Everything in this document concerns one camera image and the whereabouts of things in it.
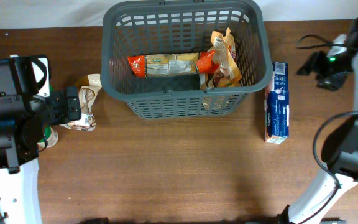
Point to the grey plastic basket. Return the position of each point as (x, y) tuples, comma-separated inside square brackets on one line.
[(135, 28)]

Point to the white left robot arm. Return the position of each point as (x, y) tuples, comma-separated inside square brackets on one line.
[(27, 107)]

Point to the green white cup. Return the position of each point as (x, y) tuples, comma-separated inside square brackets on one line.
[(51, 138)]

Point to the beige brown snack pouch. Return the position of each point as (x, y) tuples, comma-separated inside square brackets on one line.
[(89, 87)]

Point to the blue tissue pack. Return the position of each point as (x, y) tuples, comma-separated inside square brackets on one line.
[(276, 105)]

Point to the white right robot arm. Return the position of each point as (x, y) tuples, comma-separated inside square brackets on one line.
[(335, 144)]

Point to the beige coffee pouch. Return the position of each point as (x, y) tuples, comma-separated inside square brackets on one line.
[(221, 63)]

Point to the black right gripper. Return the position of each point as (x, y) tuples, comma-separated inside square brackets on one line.
[(316, 63)]

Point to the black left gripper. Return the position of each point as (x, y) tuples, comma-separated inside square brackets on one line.
[(59, 104)]

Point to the orange spaghetti pack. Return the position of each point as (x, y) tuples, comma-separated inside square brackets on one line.
[(171, 65)]

